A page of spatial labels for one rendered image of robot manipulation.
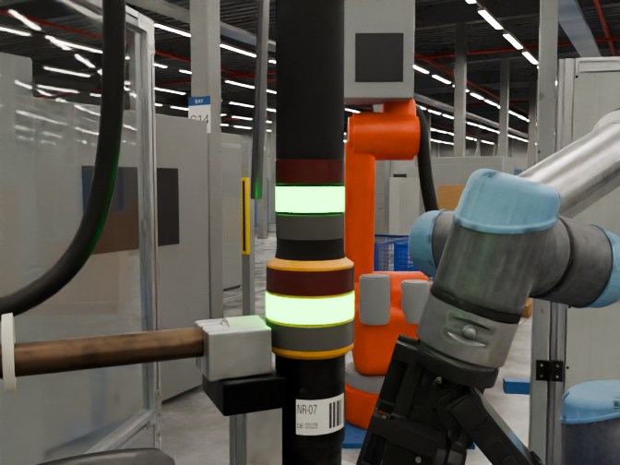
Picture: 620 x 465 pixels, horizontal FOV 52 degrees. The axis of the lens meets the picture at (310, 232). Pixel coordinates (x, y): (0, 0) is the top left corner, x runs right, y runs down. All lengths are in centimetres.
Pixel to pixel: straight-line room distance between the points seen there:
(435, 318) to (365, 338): 360
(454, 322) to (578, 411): 44
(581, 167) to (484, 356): 34
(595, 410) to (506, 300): 43
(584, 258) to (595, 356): 165
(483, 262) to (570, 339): 169
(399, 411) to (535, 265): 16
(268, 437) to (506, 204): 27
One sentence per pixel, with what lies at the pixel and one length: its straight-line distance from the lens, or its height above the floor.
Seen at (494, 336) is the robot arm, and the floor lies 150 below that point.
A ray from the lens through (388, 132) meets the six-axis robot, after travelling 418.
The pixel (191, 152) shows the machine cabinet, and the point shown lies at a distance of 487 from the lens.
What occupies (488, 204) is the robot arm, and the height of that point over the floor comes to 160.
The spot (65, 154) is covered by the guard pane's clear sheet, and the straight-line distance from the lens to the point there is 144.
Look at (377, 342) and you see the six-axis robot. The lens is 413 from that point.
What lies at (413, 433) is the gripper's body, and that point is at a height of 142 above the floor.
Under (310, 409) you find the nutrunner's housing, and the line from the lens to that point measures 31.
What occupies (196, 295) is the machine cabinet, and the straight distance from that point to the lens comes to 496.
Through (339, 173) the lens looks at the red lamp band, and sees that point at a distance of 30.
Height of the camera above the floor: 162
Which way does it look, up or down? 4 degrees down
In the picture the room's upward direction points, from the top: straight up
